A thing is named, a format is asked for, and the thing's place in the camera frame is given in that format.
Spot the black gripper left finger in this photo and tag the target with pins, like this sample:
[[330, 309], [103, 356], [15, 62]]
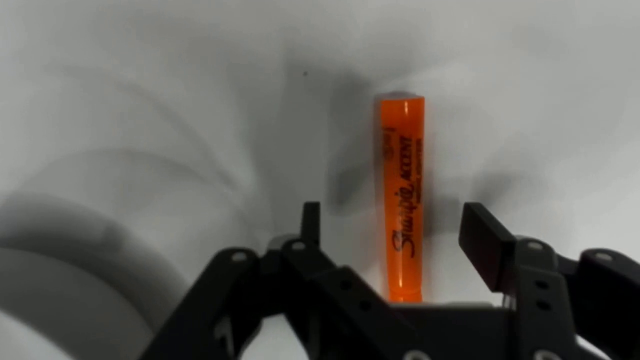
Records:
[[307, 281]]

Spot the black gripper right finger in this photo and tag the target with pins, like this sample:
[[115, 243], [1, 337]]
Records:
[[532, 287]]

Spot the orange highlighter marker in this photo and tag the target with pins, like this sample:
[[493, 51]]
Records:
[[401, 200]]

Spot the grey white round object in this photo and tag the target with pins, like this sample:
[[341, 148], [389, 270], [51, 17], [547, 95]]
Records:
[[60, 307]]

